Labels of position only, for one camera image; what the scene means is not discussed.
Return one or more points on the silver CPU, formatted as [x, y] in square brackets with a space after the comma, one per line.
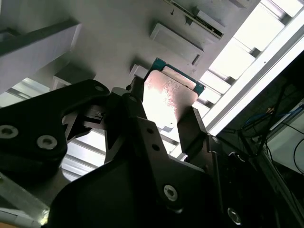
[166, 99]

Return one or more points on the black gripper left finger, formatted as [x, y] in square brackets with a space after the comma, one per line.
[35, 114]

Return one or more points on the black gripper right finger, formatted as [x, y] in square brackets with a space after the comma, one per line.
[192, 133]

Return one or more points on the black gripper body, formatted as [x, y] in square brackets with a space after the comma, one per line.
[107, 202]

